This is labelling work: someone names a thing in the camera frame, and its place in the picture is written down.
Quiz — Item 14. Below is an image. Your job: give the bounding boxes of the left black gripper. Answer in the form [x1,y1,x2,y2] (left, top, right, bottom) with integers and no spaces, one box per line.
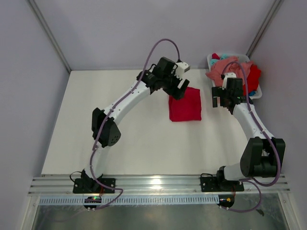
[161,69,189,100]

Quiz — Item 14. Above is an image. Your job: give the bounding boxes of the crimson red t shirt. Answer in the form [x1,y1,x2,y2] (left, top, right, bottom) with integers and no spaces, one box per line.
[168,87,201,122]

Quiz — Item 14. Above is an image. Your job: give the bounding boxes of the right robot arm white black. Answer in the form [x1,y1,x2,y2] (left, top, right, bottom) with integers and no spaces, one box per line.
[212,74,285,190]

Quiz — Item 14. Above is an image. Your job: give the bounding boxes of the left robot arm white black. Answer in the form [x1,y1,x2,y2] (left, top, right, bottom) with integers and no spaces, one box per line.
[81,57,190,193]

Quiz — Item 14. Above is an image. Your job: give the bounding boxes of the salmon pink t shirt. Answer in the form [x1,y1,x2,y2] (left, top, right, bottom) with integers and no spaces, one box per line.
[206,56,254,87]

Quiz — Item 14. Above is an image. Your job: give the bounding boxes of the bright red t shirt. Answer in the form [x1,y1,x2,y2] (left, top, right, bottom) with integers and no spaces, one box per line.
[210,53,262,95]

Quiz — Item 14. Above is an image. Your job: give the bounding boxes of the white plastic laundry basket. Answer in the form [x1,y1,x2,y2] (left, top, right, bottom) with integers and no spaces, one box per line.
[206,53,262,100]

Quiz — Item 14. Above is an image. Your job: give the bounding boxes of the right controller board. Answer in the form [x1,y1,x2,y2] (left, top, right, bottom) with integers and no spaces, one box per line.
[218,195,235,208]

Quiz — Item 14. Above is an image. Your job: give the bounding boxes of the controller board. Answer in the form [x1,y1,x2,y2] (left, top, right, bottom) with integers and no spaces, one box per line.
[218,195,235,208]
[83,196,102,209]

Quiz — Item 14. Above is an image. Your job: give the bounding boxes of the left controller board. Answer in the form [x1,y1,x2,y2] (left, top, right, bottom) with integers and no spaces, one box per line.
[83,196,102,209]

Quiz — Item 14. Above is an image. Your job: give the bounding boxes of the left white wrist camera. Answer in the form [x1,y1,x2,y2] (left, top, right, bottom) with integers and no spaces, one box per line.
[176,61,190,76]

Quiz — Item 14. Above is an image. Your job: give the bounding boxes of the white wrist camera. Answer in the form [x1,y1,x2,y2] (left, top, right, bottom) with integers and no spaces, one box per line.
[222,72,237,90]
[176,61,190,76]

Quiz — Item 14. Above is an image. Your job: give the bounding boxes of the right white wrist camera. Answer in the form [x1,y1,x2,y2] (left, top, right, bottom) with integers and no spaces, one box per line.
[222,72,237,90]

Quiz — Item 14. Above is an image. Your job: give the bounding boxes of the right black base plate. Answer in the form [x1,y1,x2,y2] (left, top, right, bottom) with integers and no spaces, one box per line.
[200,173,245,192]

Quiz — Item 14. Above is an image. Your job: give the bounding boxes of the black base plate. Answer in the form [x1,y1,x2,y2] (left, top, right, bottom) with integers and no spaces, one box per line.
[72,178,116,194]
[200,173,245,192]

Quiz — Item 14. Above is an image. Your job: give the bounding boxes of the grey slotted cable duct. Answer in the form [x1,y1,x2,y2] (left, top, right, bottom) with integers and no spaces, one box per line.
[38,194,219,206]

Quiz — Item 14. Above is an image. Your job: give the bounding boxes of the right corner aluminium post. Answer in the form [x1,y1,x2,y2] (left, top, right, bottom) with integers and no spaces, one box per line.
[246,0,284,58]

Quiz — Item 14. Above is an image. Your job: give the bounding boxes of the corner aluminium post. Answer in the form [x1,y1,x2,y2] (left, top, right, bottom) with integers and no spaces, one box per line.
[246,0,284,58]
[26,0,71,74]

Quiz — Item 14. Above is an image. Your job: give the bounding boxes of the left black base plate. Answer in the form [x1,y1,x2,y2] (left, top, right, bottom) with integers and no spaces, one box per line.
[72,178,116,194]

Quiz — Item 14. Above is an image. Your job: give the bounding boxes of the aluminium front rail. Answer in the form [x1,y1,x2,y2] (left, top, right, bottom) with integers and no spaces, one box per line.
[27,174,291,196]

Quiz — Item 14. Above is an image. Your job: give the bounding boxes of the left corner aluminium post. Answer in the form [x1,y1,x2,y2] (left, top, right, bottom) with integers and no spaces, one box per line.
[26,0,71,74]

